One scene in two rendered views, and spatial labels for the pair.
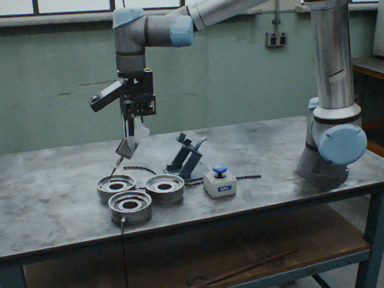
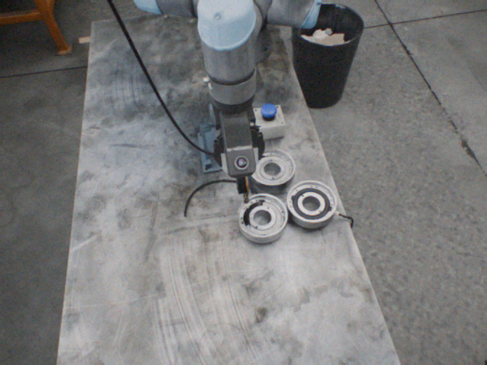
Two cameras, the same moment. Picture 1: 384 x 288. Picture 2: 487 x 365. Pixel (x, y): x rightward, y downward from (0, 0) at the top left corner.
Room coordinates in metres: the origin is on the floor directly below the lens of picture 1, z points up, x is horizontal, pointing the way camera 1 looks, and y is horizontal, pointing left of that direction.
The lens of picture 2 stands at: (0.95, 0.62, 1.57)
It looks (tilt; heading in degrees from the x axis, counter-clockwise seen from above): 54 degrees down; 284
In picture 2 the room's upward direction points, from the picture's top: 5 degrees counter-clockwise
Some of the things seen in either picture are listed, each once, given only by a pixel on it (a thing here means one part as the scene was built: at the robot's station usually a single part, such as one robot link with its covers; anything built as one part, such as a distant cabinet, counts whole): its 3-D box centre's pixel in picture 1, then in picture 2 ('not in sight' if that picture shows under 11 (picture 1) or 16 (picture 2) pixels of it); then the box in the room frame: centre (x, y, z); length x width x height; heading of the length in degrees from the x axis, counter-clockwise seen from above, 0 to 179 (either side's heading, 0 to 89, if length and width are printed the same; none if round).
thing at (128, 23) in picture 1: (130, 30); (228, 35); (1.07, 0.14, 1.23); 0.09 x 0.08 x 0.11; 84
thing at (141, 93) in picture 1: (135, 93); (234, 114); (1.08, 0.14, 1.07); 0.09 x 0.08 x 0.12; 110
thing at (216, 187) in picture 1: (221, 182); (268, 120); (1.04, -0.09, 0.82); 0.08 x 0.07 x 0.05; 109
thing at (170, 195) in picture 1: (164, 189); (272, 171); (1.01, 0.07, 0.82); 0.10 x 0.10 x 0.04
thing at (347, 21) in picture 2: not in sight; (322, 60); (0.90, -1.12, 0.21); 0.34 x 0.34 x 0.43
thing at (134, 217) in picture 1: (130, 207); (311, 205); (0.92, 0.15, 0.82); 0.10 x 0.10 x 0.04
